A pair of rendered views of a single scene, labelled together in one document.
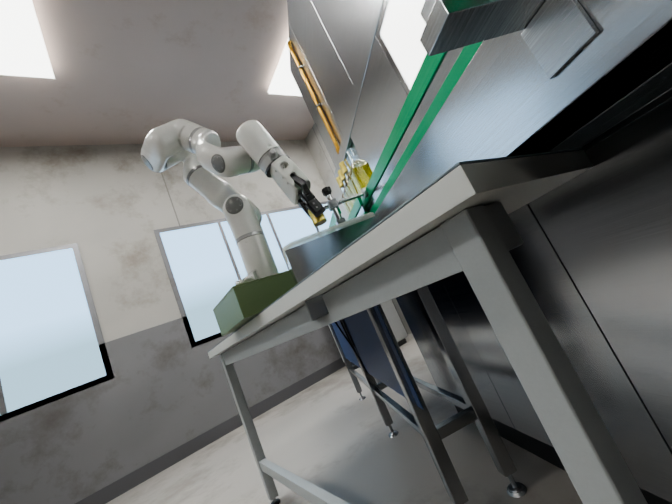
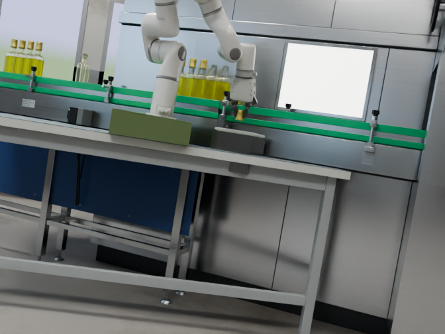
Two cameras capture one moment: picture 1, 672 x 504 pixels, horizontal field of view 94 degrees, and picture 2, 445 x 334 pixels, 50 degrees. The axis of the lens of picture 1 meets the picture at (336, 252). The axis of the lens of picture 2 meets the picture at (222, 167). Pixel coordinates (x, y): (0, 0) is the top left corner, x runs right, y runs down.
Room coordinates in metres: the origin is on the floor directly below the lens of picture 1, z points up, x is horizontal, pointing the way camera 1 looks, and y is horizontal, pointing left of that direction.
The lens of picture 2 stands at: (-0.22, 1.81, 0.80)
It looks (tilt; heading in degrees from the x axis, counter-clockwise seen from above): 3 degrees down; 299
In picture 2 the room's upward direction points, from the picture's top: 9 degrees clockwise
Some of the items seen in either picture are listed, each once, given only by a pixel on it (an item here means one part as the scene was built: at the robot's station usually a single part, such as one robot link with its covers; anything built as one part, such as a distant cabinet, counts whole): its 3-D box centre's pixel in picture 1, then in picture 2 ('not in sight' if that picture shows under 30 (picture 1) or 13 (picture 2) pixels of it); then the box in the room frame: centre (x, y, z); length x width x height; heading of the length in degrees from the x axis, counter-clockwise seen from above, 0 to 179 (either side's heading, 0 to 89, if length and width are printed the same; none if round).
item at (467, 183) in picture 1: (413, 263); (161, 140); (1.37, -0.29, 0.73); 1.58 x 1.52 x 0.04; 36
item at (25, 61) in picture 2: not in sight; (27, 66); (2.10, 0.04, 1.02); 0.06 x 0.06 x 0.28; 11
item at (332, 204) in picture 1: (341, 204); (226, 105); (0.87, -0.07, 0.95); 0.17 x 0.03 x 0.12; 101
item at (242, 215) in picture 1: (244, 219); (169, 60); (0.99, 0.24, 1.08); 0.13 x 0.10 x 0.16; 1
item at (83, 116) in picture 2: not in sight; (79, 116); (1.55, 0.13, 0.79); 0.08 x 0.08 x 0.08; 11
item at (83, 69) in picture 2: not in sight; (81, 77); (1.84, -0.11, 1.01); 0.06 x 0.06 x 0.26; 19
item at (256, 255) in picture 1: (254, 262); (164, 99); (0.97, 0.25, 0.92); 0.16 x 0.13 x 0.15; 136
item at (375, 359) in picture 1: (364, 327); (63, 162); (1.74, 0.02, 0.54); 1.59 x 0.18 x 0.43; 11
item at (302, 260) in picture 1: (346, 253); (240, 144); (0.74, -0.02, 0.79); 0.27 x 0.17 x 0.08; 101
